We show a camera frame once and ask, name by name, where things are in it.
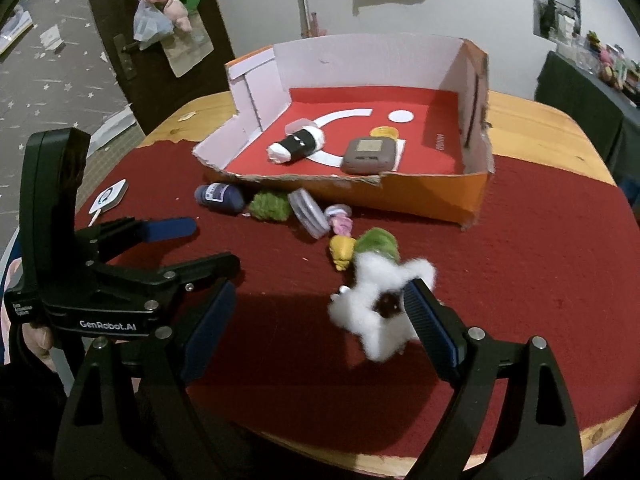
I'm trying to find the dark blue ink bottle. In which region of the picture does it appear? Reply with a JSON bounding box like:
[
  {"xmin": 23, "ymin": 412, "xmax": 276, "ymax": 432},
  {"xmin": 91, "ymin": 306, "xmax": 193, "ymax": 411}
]
[{"xmin": 194, "ymin": 183, "xmax": 245, "ymax": 214}]

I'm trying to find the green fuzzy ball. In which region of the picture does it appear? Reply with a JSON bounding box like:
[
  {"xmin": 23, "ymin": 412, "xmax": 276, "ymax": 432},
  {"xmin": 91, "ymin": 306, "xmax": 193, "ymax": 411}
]
[
  {"xmin": 354, "ymin": 228, "xmax": 400, "ymax": 262},
  {"xmin": 248, "ymin": 192, "xmax": 292, "ymax": 222}
]

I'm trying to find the clear round plastic lid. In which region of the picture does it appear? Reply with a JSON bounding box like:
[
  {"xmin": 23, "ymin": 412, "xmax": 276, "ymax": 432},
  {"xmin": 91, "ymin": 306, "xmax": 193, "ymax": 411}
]
[{"xmin": 288, "ymin": 188, "xmax": 331, "ymax": 240}]

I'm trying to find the yellow small figurine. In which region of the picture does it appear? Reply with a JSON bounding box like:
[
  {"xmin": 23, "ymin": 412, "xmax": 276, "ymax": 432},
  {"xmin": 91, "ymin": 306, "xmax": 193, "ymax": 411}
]
[{"xmin": 329, "ymin": 235, "xmax": 356, "ymax": 272}]

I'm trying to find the white fluffy star plush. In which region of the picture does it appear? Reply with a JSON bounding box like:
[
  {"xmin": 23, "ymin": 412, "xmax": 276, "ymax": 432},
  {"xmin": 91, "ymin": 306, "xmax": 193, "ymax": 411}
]
[{"xmin": 328, "ymin": 252, "xmax": 436, "ymax": 362}]

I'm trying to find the small pink figurine jar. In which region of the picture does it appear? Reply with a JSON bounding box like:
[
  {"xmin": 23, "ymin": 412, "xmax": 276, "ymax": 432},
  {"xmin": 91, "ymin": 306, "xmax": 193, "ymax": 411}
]
[{"xmin": 324, "ymin": 204, "xmax": 352, "ymax": 236}]

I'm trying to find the black white plush roll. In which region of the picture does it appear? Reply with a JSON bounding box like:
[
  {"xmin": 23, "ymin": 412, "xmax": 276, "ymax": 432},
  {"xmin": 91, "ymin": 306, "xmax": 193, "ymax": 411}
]
[{"xmin": 267, "ymin": 125, "xmax": 326, "ymax": 165}]

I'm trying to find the grey square device case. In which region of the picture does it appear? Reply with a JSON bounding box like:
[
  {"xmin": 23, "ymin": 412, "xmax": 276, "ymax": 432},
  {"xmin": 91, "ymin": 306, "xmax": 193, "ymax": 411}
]
[{"xmin": 341, "ymin": 136, "xmax": 397, "ymax": 176}]

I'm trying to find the person's left hand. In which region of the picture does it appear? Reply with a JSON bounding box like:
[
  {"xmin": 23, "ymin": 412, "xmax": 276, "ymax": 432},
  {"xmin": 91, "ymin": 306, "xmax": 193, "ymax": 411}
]
[{"xmin": 0, "ymin": 259, "xmax": 66, "ymax": 373}]

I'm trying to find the dark wooden door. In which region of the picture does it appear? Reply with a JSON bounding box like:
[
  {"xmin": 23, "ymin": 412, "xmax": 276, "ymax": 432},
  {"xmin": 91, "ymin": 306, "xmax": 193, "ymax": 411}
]
[{"xmin": 89, "ymin": 0, "xmax": 234, "ymax": 134}]

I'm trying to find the red table mat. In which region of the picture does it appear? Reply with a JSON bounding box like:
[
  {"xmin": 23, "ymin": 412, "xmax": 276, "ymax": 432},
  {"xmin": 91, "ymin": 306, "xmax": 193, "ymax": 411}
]
[{"xmin": 104, "ymin": 142, "xmax": 639, "ymax": 457}]

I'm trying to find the brown paper bag hanging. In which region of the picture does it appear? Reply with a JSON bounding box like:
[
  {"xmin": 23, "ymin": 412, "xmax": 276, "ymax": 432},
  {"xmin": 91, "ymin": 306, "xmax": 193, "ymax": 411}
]
[{"xmin": 160, "ymin": 12, "xmax": 214, "ymax": 78}]

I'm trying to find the clear small plastic container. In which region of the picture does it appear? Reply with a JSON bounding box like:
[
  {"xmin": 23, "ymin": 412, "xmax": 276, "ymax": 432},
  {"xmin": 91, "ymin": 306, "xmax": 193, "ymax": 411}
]
[{"xmin": 284, "ymin": 118, "xmax": 317, "ymax": 136}]

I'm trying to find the clear plastic bag hanging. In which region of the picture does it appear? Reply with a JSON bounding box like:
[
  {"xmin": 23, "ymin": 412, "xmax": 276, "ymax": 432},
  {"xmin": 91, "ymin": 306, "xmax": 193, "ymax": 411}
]
[{"xmin": 132, "ymin": 0, "xmax": 174, "ymax": 50}]

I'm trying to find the yellow bottle cap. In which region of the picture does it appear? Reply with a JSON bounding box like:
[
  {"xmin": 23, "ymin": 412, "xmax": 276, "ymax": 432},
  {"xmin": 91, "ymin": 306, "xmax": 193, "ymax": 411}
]
[{"xmin": 369, "ymin": 126, "xmax": 399, "ymax": 141}]

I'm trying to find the open cardboard box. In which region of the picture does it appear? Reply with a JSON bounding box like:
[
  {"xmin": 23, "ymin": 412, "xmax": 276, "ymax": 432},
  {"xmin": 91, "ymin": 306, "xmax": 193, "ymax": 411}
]
[{"xmin": 193, "ymin": 34, "xmax": 495, "ymax": 226}]

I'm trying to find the dark green covered side table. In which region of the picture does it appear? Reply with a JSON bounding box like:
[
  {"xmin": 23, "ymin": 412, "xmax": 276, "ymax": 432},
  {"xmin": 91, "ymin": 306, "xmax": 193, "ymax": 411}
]
[{"xmin": 535, "ymin": 52, "xmax": 639, "ymax": 188}]

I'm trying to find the white wireless charger pad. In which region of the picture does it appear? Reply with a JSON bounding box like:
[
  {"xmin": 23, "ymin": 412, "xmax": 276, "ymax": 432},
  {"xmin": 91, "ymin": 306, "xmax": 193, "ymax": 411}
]
[{"xmin": 89, "ymin": 179, "xmax": 128, "ymax": 214}]

